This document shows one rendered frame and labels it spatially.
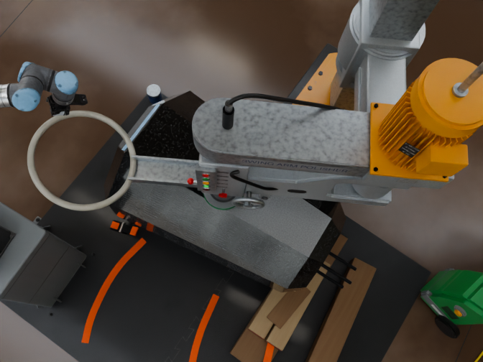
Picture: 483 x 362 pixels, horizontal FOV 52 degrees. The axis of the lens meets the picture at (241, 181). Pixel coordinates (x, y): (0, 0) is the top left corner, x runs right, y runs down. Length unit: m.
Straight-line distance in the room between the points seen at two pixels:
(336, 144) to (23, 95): 1.17
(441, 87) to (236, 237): 1.47
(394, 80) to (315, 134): 0.57
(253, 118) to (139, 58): 2.27
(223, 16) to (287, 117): 2.41
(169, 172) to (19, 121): 1.78
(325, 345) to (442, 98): 2.14
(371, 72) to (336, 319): 1.71
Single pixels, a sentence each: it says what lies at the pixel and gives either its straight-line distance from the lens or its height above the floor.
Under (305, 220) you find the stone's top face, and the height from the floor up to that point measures 0.87.
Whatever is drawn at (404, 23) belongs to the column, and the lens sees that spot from 2.24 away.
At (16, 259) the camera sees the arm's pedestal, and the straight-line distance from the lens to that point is 2.76.
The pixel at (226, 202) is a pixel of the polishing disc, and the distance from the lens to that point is 2.57.
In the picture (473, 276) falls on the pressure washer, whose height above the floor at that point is 0.44.
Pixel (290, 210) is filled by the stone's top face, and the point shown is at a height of 0.87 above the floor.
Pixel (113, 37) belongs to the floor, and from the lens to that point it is 4.13.
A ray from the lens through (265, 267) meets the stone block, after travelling 2.70.
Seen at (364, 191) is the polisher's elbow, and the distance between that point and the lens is 2.22.
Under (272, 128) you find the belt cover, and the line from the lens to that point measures 1.82.
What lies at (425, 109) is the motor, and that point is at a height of 2.13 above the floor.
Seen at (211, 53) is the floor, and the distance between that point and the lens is 3.99.
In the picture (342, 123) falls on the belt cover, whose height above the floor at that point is 1.74.
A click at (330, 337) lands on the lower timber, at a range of 3.35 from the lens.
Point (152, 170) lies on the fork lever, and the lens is 2.46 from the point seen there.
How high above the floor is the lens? 3.40
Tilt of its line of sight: 73 degrees down
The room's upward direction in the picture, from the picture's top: 10 degrees clockwise
